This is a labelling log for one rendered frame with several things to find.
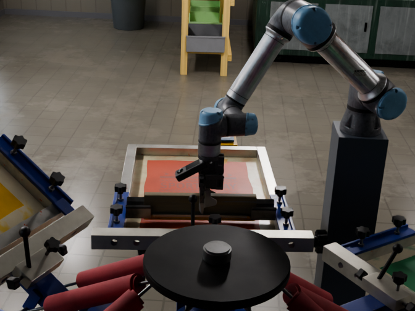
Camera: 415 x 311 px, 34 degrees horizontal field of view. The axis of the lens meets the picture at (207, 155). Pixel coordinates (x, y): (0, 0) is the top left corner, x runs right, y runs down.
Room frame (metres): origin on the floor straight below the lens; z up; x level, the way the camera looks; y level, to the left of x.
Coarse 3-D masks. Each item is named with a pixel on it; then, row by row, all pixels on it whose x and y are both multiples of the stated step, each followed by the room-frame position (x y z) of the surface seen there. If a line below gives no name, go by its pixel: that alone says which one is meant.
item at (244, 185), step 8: (224, 168) 2.52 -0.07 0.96; (232, 168) 2.52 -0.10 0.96; (240, 168) 2.53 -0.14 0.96; (240, 176) 2.45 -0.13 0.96; (240, 184) 2.38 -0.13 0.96; (248, 184) 2.38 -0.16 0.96; (240, 192) 2.31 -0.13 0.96; (248, 192) 2.31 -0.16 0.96; (208, 224) 2.05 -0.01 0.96; (224, 224) 2.05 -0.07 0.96; (232, 224) 2.05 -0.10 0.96; (240, 224) 2.06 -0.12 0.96; (248, 224) 2.06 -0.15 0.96; (256, 224) 2.06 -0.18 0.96
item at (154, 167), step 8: (152, 160) 2.57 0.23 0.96; (160, 160) 2.58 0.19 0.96; (168, 160) 2.58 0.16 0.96; (176, 160) 2.58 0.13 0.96; (152, 168) 2.49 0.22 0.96; (160, 168) 2.50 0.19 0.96; (168, 168) 2.50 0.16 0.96; (176, 168) 2.50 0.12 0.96; (152, 176) 2.42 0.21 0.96; (152, 184) 2.35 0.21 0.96; (144, 192) 2.28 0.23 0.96; (144, 224) 2.03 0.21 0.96; (152, 224) 2.03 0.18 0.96; (160, 224) 2.03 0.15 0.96; (168, 224) 2.04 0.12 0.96; (176, 224) 2.04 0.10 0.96; (184, 224) 2.04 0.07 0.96; (200, 224) 2.05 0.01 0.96
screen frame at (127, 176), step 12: (132, 144) 2.65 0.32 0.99; (144, 144) 2.66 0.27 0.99; (156, 144) 2.66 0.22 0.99; (132, 156) 2.53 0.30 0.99; (228, 156) 2.65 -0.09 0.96; (240, 156) 2.65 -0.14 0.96; (252, 156) 2.65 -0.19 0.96; (264, 156) 2.58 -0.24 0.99; (132, 168) 2.41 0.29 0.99; (264, 168) 2.46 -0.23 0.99; (132, 180) 2.37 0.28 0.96; (264, 180) 2.37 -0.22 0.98; (276, 228) 2.01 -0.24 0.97
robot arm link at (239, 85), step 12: (276, 12) 2.25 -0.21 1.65; (276, 24) 2.23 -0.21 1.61; (264, 36) 2.25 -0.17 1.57; (276, 36) 2.23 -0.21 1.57; (288, 36) 2.23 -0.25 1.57; (264, 48) 2.22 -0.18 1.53; (276, 48) 2.23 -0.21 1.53; (252, 60) 2.22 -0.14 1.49; (264, 60) 2.21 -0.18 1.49; (240, 72) 2.24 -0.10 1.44; (252, 72) 2.21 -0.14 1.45; (264, 72) 2.22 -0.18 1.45; (240, 84) 2.20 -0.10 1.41; (252, 84) 2.20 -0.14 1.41; (228, 96) 2.20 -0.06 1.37; (240, 96) 2.19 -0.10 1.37; (240, 108) 2.20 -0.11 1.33
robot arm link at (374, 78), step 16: (288, 16) 2.15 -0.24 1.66; (304, 16) 2.09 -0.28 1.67; (320, 16) 2.09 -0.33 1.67; (288, 32) 2.18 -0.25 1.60; (304, 32) 2.08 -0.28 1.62; (320, 32) 2.09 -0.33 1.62; (320, 48) 2.12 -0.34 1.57; (336, 48) 2.14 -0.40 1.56; (336, 64) 2.16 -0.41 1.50; (352, 64) 2.16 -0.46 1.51; (352, 80) 2.18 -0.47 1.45; (368, 80) 2.18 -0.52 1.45; (384, 80) 2.20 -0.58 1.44; (368, 96) 2.19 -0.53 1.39; (384, 96) 2.17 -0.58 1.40; (400, 96) 2.19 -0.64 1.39; (384, 112) 2.17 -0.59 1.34; (400, 112) 2.20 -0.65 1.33
